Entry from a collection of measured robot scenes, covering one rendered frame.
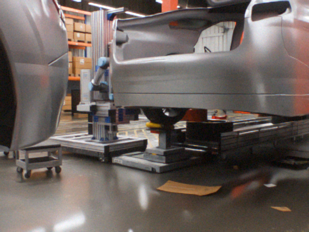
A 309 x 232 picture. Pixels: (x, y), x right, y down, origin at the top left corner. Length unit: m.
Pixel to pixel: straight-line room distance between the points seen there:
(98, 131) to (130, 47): 1.75
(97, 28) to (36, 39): 3.96
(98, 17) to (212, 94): 2.83
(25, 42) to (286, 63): 1.87
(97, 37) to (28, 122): 3.98
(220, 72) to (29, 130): 1.69
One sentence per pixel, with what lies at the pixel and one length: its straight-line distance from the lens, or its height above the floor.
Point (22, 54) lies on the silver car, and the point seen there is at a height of 1.04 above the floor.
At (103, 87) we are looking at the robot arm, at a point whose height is 0.97.
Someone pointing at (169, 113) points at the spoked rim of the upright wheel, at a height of 0.65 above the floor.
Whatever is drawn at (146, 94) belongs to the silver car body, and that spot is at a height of 0.89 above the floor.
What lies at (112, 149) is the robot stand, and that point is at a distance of 4.73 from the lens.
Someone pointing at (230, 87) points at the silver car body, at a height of 0.95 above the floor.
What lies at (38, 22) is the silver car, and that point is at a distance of 1.26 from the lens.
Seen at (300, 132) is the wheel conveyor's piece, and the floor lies 0.17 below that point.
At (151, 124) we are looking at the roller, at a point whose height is 0.52.
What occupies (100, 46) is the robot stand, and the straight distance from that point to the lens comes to 5.08.
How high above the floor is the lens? 0.93
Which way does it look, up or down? 5 degrees down
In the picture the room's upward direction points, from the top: straight up
